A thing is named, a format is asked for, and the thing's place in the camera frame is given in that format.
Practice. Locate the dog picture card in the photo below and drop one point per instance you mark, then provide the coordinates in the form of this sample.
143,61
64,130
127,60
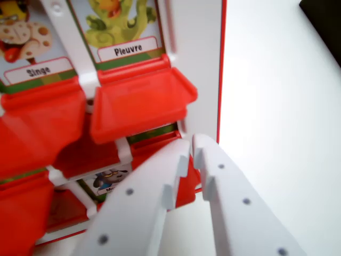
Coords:
113,176

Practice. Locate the black box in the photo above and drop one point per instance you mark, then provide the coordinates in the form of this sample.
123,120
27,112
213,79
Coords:
327,24

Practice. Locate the red and white game board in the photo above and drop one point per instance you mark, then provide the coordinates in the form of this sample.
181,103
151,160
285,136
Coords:
202,53

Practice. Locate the red flap of Pieuvre window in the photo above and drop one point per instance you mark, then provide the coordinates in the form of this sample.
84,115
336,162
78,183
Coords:
138,106

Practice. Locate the Singe picture card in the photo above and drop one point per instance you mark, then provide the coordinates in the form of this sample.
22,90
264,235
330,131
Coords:
37,70

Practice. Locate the red flap of Singe window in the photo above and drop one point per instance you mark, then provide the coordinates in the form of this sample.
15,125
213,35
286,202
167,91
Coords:
34,128

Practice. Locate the Pieuvre picture card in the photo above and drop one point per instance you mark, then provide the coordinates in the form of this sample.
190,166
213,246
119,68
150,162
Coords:
125,50

